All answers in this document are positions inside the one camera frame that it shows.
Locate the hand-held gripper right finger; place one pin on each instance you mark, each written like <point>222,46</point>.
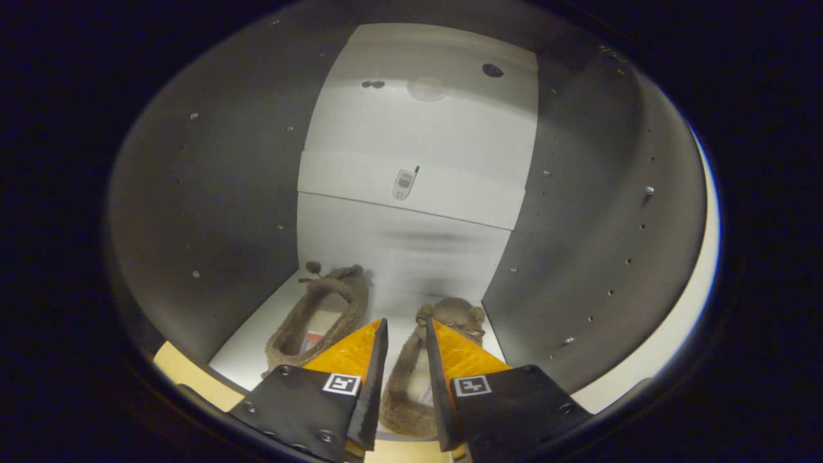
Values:
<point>514,411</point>

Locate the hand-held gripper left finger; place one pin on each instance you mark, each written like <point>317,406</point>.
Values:
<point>296,405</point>

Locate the brown fuzzy shoe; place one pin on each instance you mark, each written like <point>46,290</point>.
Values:
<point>353,289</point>
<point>402,418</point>

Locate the grey shoe cabinet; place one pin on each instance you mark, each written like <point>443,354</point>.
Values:
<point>225,193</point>

